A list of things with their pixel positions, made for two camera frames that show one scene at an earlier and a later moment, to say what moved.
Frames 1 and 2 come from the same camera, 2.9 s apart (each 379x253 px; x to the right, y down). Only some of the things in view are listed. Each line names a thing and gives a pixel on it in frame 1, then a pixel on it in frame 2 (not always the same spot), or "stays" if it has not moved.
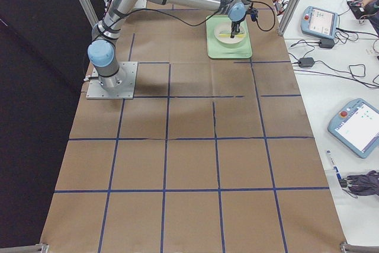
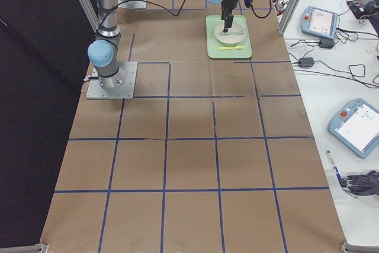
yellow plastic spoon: x=229 y=35 to x=225 y=48
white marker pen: x=334 y=166 stays
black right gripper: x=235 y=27 to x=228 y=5
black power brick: x=306 y=62 stays
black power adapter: x=327 y=43 stays
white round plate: x=226 y=29 stays
